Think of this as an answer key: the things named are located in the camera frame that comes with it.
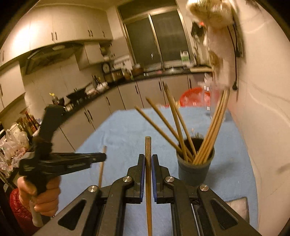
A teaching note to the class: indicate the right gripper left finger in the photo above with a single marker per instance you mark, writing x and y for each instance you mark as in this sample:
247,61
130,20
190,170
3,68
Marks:
100,211

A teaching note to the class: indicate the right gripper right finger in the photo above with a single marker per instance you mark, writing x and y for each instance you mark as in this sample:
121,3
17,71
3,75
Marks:
195,210

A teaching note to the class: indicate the wooden chopstick seven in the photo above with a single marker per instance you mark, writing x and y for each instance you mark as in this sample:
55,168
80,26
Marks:
104,150

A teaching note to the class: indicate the wooden chopstick three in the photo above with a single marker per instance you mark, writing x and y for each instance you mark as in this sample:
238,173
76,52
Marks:
211,127

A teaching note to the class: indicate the wooden chopstick two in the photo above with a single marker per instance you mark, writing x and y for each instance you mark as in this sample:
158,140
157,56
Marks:
189,139

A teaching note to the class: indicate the wooden chopstick six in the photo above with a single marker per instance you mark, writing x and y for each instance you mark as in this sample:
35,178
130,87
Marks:
148,184

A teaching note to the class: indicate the wooden chopstick five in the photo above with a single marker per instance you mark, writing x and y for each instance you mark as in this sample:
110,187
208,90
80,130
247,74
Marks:
160,131

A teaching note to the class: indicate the wooden chopstick four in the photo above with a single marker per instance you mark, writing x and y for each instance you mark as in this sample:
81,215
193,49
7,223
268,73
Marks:
168,126

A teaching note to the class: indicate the wooden chopstick eight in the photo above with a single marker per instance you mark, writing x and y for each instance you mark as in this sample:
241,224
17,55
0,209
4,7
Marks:
175,117

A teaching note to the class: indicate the lower kitchen cabinets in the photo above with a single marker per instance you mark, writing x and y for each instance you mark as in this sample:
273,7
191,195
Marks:
86,120

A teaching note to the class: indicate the kitchen cabinets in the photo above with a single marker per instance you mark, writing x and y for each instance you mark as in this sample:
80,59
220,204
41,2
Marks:
41,27
86,120

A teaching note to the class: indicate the upper kitchen cabinets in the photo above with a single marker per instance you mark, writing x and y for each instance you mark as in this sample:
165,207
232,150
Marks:
41,27

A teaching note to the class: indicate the kitchen window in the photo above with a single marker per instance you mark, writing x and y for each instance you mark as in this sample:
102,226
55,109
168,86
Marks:
155,32

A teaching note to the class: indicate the person left hand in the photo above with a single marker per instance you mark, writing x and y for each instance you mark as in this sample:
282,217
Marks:
46,203

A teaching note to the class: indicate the black phone on table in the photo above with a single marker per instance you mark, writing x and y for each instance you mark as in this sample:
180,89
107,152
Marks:
241,207

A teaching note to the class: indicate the black chopstick holder cup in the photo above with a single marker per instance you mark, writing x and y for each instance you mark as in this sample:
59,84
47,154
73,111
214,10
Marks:
191,173

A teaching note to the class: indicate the red jacket sleeve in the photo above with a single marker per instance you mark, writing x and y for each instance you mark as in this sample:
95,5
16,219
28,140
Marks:
20,206

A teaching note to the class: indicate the yellow cap oil bottle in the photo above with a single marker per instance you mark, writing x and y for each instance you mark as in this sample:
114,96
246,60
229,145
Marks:
55,99

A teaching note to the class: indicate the black wok pan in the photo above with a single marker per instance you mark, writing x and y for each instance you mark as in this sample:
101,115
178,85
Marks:
78,93

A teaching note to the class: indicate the black range hood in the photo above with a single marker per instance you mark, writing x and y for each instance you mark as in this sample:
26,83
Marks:
49,55

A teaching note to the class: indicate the red plastic basket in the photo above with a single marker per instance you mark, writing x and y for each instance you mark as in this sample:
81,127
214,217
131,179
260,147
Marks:
199,97

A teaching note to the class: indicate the clear glass pitcher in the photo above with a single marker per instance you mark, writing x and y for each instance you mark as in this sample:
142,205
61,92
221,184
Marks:
211,93

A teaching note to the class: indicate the green detergent bottle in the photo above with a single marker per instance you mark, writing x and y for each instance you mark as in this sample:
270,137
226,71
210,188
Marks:
185,58

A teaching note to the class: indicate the white plastic shopping bag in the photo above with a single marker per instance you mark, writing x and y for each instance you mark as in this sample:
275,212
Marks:
216,14

